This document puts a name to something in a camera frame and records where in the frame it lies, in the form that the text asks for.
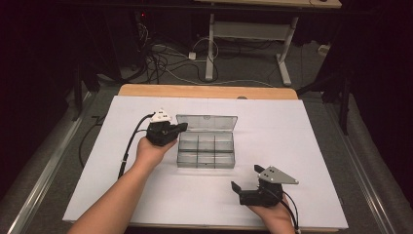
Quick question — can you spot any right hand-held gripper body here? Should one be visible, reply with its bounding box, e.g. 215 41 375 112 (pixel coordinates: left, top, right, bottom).
239 165 300 208

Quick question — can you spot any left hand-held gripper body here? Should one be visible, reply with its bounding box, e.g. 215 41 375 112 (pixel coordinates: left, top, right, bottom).
145 108 179 146

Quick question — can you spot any clear grey compartment box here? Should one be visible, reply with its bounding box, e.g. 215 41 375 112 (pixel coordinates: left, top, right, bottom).
175 114 239 170

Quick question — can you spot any person's right hand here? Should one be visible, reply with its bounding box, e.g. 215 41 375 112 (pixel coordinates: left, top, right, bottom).
247 196 295 225

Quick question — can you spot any person's left hand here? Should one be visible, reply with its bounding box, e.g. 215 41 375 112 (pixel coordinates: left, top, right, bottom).
134 136 178 170

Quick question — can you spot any white foam board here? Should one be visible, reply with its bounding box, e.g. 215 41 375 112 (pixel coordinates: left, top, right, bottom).
62 95 349 230

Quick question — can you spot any black metal stand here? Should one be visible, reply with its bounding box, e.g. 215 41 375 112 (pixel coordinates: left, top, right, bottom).
71 59 101 122
296 64 355 136

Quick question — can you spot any black device with red light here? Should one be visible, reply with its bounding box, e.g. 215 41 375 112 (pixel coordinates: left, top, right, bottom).
106 9 147 71

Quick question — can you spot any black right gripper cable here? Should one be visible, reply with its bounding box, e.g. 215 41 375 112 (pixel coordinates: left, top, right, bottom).
281 191 301 233

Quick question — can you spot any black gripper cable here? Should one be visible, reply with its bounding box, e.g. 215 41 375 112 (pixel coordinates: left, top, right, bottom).
281 191 301 233
117 113 155 179

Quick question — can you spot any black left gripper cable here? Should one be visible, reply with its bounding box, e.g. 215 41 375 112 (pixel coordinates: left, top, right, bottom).
117 113 155 179

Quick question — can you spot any long white floor cable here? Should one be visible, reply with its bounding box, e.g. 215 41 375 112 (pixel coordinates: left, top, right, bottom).
162 37 275 89

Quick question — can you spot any bundle of black floor cables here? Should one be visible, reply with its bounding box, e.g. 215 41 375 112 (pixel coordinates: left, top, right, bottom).
134 22 208 86

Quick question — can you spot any thin black floor cable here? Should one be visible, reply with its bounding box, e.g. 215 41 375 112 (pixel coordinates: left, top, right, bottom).
78 115 106 169

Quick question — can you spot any grey metal floor rail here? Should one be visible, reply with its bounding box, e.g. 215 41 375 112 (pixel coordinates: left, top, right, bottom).
9 92 93 234
324 102 397 234

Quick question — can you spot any white metal frame desk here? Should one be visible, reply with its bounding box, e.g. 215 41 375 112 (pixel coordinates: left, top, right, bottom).
194 0 343 87

